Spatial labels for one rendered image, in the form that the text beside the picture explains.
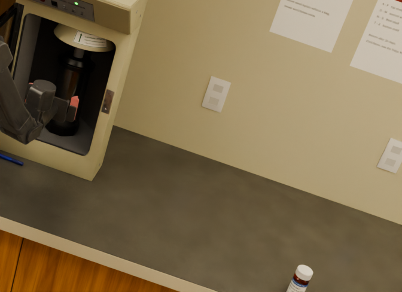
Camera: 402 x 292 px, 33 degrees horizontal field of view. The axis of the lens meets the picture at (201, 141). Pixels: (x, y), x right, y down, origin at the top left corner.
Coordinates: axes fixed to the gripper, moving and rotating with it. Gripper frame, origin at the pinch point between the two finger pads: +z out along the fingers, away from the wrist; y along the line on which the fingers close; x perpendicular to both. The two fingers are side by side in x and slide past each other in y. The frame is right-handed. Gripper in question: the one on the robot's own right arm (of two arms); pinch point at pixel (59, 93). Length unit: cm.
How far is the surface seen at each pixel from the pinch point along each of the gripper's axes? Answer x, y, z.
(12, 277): 43, -5, -27
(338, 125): 1, -83, 45
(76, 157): 18.1, -8.5, 0.7
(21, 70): 0.0, 13.7, 6.1
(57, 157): 20.3, -3.1, 0.6
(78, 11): -25.6, -1.0, -3.1
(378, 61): -24, -86, 45
